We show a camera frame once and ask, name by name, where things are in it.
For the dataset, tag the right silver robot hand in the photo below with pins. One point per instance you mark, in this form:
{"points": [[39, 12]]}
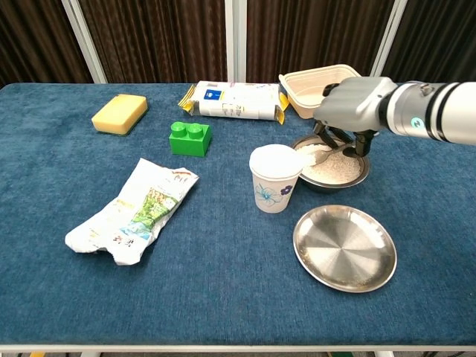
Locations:
{"points": [[353, 108]]}

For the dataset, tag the metal spoon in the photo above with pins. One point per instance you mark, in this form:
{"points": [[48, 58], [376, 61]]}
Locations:
{"points": [[332, 153]]}

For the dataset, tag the white rice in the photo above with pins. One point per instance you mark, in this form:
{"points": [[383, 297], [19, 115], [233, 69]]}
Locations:
{"points": [[334, 167]]}

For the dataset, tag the metal bowl with powder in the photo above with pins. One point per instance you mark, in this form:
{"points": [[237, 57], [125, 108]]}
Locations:
{"points": [[334, 184]]}

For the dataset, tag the floral paper cup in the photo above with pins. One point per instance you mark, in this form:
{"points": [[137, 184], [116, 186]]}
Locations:
{"points": [[273, 186]]}

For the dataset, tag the beige disposable food container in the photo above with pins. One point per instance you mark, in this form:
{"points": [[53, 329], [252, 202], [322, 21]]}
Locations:
{"points": [[305, 91]]}

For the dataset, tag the brown curtain partition screen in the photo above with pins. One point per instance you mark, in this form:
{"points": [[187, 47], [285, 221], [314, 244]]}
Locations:
{"points": [[156, 37], [308, 33], [439, 37], [33, 37]]}

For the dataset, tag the white biscuit package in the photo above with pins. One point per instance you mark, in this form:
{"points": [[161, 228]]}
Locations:
{"points": [[238, 100]]}

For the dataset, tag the empty metal plate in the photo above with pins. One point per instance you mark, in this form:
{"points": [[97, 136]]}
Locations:
{"points": [[344, 249]]}

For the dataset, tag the green toy building block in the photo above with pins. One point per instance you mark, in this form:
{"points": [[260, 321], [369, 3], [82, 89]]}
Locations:
{"points": [[189, 139]]}

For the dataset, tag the blue table cloth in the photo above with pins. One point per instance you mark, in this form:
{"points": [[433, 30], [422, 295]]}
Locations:
{"points": [[223, 279]]}

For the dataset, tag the yellow sponge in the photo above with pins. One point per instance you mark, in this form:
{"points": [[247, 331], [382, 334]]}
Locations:
{"points": [[119, 113]]}

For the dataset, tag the crumpled white snack bag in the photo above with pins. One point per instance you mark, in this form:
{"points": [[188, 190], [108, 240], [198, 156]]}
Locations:
{"points": [[137, 215]]}

